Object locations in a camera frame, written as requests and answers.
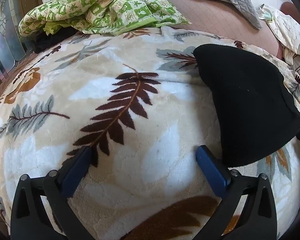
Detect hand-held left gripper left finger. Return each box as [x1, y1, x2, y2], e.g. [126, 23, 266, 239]
[10, 145, 95, 240]

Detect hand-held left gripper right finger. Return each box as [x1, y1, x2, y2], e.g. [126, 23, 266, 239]
[195, 144, 278, 240]

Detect black pants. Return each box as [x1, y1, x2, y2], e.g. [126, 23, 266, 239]
[193, 44, 300, 167]

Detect leaf print fleece blanket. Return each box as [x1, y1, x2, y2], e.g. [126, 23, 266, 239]
[0, 26, 300, 240]

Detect cream floral pillow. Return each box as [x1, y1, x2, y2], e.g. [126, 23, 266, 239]
[256, 4, 300, 64]

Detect dark cloth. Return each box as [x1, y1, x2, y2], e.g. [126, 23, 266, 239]
[34, 26, 78, 53]

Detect pink bed sheet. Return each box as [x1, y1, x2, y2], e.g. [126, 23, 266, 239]
[162, 0, 300, 57]

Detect leaded glass door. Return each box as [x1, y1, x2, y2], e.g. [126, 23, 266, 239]
[0, 0, 40, 80]

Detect green patterned quilt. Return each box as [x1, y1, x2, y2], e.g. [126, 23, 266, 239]
[18, 0, 192, 37]

